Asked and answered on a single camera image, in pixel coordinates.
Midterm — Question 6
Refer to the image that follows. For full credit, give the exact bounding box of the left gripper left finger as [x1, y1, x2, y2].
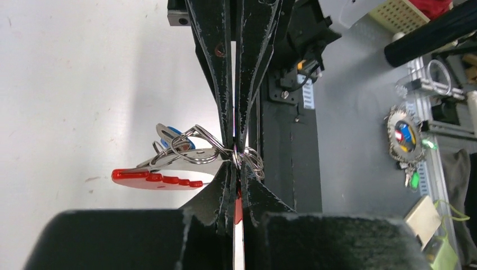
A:
[181, 164, 237, 269]

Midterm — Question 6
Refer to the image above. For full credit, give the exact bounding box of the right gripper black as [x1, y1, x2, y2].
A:
[167, 1, 340, 147]

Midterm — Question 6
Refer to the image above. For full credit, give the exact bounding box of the key organizer with red handle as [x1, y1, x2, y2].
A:
[111, 123, 266, 191]

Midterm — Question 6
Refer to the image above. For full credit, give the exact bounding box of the key with red tag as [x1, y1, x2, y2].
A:
[234, 189, 243, 225]

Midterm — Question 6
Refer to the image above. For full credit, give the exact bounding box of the black cylinder flashlight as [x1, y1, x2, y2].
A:
[384, 0, 476, 68]

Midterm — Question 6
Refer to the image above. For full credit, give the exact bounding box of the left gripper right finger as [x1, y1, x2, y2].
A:
[240, 165, 295, 269]

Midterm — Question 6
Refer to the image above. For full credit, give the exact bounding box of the white device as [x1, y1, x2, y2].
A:
[404, 195, 442, 250]

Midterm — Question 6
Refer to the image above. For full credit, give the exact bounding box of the green box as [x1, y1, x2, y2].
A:
[424, 237, 458, 270]

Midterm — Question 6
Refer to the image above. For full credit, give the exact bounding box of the blue key tag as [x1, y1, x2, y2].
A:
[160, 125, 196, 151]

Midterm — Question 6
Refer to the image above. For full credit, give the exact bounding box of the round key organizer with keys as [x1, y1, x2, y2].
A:
[384, 105, 438, 192]

